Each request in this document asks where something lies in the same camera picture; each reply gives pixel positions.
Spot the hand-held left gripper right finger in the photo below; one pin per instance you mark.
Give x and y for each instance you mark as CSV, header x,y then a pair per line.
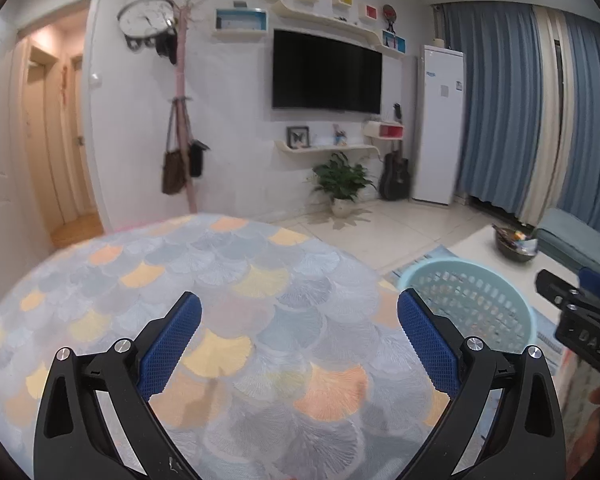
x,y
430,345

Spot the long white wall shelf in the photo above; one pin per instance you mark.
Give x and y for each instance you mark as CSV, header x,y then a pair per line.
x,y
330,17

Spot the teal plastic basket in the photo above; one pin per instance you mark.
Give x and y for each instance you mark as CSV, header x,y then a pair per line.
x,y
430,268

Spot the white refrigerator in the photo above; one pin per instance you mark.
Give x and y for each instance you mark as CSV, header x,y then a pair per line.
x,y
437,135

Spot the brown shoulder bag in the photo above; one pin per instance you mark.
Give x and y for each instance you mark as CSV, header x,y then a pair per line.
x,y
172,175

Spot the large blue wall box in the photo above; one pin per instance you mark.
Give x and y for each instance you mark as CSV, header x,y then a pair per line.
x,y
240,22

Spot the beige curtain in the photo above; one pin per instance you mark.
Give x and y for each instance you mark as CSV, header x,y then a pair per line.
x,y
545,135

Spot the dark hanging cloth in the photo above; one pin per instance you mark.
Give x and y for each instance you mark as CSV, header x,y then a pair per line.
x,y
167,47

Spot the small standing photo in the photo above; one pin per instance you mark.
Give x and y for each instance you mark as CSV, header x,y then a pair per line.
x,y
339,136

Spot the red round paddle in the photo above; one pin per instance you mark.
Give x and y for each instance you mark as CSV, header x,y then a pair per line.
x,y
390,12

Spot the pink coat rack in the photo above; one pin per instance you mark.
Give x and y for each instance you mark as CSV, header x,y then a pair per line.
x,y
190,180

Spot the blue curtain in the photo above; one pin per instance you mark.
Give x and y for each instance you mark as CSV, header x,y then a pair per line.
x,y
592,135
490,110

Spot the white door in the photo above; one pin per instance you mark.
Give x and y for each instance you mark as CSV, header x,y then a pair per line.
x,y
0,200

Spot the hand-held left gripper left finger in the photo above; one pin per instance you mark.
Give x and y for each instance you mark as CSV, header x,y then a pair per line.
x,y
172,345

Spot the black guitar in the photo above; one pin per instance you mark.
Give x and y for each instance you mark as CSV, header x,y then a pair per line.
x,y
395,180

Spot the black wall device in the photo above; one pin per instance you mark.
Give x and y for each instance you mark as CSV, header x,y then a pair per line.
x,y
397,111

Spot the black picture frame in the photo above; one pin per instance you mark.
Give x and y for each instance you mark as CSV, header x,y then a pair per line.
x,y
298,137

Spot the dark bowl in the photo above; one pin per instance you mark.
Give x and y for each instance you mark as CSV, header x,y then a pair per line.
x,y
515,250

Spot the white light switch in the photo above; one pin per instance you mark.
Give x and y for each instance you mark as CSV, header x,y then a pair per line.
x,y
95,79

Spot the black television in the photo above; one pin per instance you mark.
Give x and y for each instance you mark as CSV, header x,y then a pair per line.
x,y
325,70

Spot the white wall clock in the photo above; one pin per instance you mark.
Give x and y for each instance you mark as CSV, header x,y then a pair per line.
x,y
142,15

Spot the black bag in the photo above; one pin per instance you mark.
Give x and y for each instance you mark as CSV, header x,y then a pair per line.
x,y
196,160

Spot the white door frame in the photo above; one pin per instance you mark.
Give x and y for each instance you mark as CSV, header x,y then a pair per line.
x,y
94,160

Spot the potted green plant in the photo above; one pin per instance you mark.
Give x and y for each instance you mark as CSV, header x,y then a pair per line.
x,y
342,180

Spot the white curved wall shelf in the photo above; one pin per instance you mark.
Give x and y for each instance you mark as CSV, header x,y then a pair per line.
x,y
325,150

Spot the white red wall box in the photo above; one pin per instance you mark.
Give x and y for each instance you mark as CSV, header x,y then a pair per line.
x,y
387,131

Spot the teal sofa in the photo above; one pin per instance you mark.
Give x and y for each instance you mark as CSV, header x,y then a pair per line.
x,y
575,237

